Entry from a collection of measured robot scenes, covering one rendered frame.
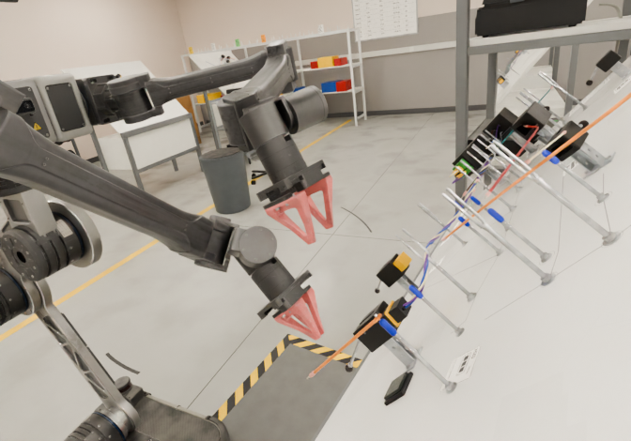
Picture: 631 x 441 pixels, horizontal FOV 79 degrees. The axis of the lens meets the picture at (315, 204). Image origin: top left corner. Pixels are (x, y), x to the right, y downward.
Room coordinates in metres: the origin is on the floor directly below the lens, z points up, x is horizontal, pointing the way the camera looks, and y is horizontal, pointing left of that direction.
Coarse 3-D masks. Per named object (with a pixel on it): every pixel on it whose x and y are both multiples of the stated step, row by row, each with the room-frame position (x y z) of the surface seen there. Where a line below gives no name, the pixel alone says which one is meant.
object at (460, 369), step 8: (472, 352) 0.32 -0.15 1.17; (456, 360) 0.33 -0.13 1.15; (464, 360) 0.32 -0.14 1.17; (472, 360) 0.31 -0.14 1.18; (456, 368) 0.32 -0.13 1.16; (464, 368) 0.31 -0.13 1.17; (472, 368) 0.30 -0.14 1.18; (448, 376) 0.32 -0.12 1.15; (456, 376) 0.30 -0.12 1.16; (464, 376) 0.29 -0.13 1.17
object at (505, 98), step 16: (592, 0) 2.94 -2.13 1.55; (544, 48) 3.16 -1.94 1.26; (560, 48) 3.97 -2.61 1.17; (576, 48) 2.97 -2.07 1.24; (528, 64) 3.28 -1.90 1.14; (576, 64) 2.96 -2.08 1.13; (512, 80) 3.43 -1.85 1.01; (496, 96) 3.56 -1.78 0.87; (512, 96) 3.83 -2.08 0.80; (528, 96) 3.71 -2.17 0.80; (560, 96) 3.50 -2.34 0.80; (496, 112) 3.24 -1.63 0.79; (512, 112) 3.19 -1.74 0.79; (560, 112) 3.03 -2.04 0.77
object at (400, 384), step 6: (396, 378) 0.40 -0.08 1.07; (402, 378) 0.38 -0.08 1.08; (408, 378) 0.38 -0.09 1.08; (396, 384) 0.38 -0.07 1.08; (402, 384) 0.38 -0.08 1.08; (408, 384) 0.38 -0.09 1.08; (390, 390) 0.38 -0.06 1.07; (396, 390) 0.37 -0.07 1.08; (402, 390) 0.36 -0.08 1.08; (384, 396) 0.38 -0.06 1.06; (390, 396) 0.37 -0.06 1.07; (396, 396) 0.37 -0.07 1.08; (402, 396) 0.36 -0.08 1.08; (384, 402) 0.38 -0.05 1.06; (390, 402) 0.37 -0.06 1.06
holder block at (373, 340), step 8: (384, 304) 0.47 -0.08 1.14; (376, 312) 0.45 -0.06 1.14; (368, 320) 0.45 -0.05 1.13; (360, 328) 0.46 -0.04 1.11; (368, 328) 0.45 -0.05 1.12; (376, 328) 0.44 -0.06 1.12; (360, 336) 0.46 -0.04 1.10; (368, 336) 0.45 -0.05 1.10; (376, 336) 0.44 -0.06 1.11; (384, 336) 0.44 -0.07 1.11; (392, 336) 0.43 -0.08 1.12; (368, 344) 0.45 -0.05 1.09; (376, 344) 0.44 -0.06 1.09
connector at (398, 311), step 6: (396, 300) 0.46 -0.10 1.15; (402, 300) 0.46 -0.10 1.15; (396, 306) 0.44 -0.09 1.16; (402, 306) 0.44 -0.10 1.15; (384, 312) 0.46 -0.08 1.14; (390, 312) 0.44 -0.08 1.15; (396, 312) 0.44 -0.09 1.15; (402, 312) 0.43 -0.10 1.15; (408, 312) 0.44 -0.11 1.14; (384, 318) 0.44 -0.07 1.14; (396, 318) 0.44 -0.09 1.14; (402, 318) 0.43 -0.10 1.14; (390, 324) 0.44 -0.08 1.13
